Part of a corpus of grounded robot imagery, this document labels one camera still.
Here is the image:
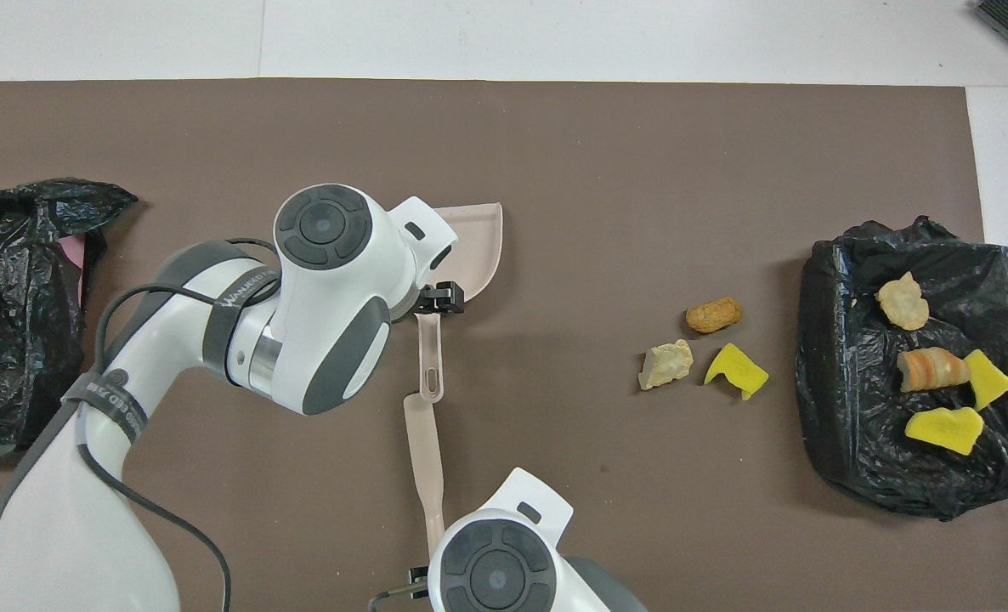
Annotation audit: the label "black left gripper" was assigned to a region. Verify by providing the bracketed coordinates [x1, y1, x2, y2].
[417, 281, 467, 317]

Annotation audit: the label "beige plastic dustpan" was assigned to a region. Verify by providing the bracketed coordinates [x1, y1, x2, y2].
[415, 202, 505, 405]

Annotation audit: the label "beige hand brush black bristles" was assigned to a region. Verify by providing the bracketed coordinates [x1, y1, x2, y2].
[402, 393, 449, 562]

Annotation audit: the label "pale toy bread chunk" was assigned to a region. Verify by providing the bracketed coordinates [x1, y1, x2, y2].
[637, 339, 694, 392]

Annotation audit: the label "brown toy bread nugget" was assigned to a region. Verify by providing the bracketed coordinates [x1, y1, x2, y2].
[685, 296, 744, 335]

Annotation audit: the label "yellow sponge piece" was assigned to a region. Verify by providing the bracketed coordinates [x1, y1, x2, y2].
[966, 348, 1008, 412]
[704, 343, 770, 401]
[904, 406, 986, 457]

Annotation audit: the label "striped toy croissant piece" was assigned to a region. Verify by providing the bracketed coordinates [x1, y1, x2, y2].
[897, 347, 972, 394]
[875, 271, 931, 332]

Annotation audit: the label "right black trash bag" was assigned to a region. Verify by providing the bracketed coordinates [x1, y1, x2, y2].
[795, 215, 1008, 522]

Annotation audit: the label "crumpled black bag pink bin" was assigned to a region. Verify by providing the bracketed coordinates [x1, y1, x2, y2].
[0, 177, 139, 457]

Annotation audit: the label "brown table mat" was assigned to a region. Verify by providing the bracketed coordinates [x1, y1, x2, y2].
[0, 79, 1008, 612]

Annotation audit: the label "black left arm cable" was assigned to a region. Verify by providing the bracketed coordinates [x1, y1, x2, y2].
[75, 238, 280, 612]

